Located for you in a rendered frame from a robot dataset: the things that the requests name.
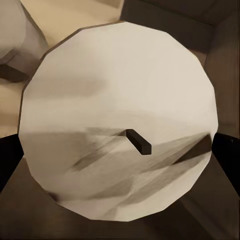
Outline pillar candle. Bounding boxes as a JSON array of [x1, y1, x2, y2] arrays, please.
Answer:
[[0, 0, 49, 82], [17, 20, 219, 222]]

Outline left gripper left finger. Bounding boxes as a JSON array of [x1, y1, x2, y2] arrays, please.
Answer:
[[0, 134, 25, 193]]

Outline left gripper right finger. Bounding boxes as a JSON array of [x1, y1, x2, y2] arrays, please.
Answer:
[[211, 132, 240, 196]]

